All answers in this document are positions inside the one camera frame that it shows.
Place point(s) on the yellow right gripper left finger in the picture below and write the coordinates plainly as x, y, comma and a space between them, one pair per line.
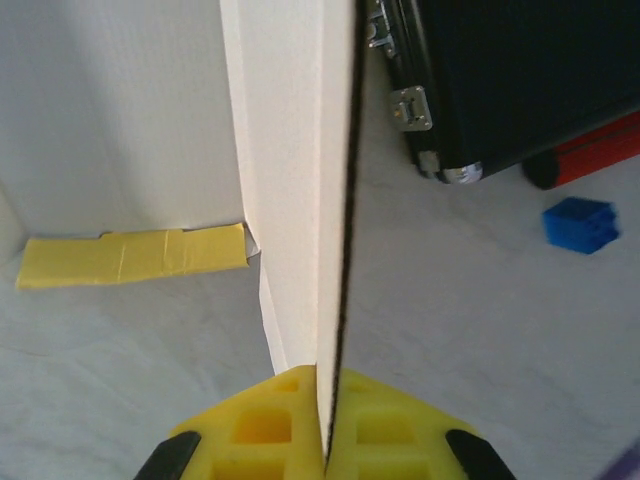
260, 425

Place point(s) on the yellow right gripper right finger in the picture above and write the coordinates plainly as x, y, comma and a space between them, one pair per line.
380, 425

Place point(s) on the yellow and white paper box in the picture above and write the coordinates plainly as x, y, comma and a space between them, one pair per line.
285, 150

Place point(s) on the blue toy block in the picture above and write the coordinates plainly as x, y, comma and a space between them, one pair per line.
580, 225

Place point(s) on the red microphone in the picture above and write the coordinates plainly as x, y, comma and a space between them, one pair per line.
590, 155

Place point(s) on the black briefcase with metal trim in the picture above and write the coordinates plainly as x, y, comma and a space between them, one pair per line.
500, 75

